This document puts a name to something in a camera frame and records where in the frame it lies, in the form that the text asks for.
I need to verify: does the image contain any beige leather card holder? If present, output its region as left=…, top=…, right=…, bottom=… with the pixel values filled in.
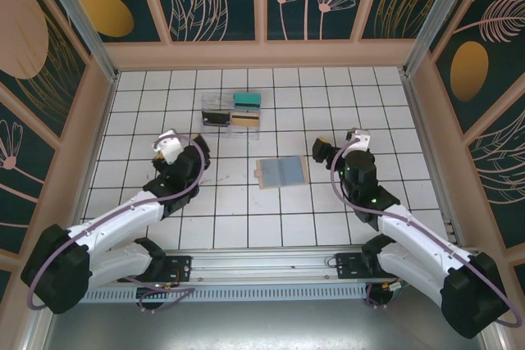
left=253, top=155, right=311, bottom=190

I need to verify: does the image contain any aluminium frame post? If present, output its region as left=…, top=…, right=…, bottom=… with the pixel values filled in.
left=404, top=0, right=493, bottom=76
left=34, top=0, right=121, bottom=81

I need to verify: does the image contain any gold credit card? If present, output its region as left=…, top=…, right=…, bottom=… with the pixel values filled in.
left=231, top=112, right=261, bottom=127

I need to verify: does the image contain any aluminium side rail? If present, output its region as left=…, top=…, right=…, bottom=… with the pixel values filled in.
left=404, top=73, right=468, bottom=249

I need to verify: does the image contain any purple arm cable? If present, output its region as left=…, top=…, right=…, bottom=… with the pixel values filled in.
left=330, top=136, right=518, bottom=326
left=26, top=133, right=206, bottom=313

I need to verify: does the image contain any slotted grey cable duct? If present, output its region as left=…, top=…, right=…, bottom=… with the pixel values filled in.
left=77, top=286, right=369, bottom=302

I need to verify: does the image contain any teal credit card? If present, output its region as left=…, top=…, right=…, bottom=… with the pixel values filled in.
left=232, top=92, right=263, bottom=105

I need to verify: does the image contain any clear acrylic card organizer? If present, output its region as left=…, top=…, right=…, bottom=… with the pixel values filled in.
left=199, top=93, right=263, bottom=141

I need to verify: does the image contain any galvanised metal sheet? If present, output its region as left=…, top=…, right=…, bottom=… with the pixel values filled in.
left=40, top=299, right=500, bottom=350

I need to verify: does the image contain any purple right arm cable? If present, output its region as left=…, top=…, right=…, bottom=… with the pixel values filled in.
left=330, top=136, right=518, bottom=326

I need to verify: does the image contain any long aluminium base rail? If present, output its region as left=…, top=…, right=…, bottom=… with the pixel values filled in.
left=39, top=246, right=483, bottom=285

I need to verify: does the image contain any black credit card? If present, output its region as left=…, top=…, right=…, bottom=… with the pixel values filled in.
left=201, top=110, right=230, bottom=126

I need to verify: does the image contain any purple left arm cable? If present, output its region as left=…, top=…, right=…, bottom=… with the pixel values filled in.
left=26, top=133, right=206, bottom=313

